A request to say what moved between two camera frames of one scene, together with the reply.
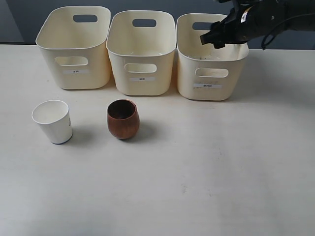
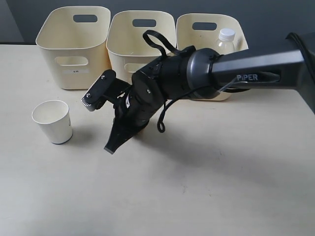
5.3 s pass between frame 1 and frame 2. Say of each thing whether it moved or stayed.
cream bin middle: stayed
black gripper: moved
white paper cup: stayed
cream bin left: stayed
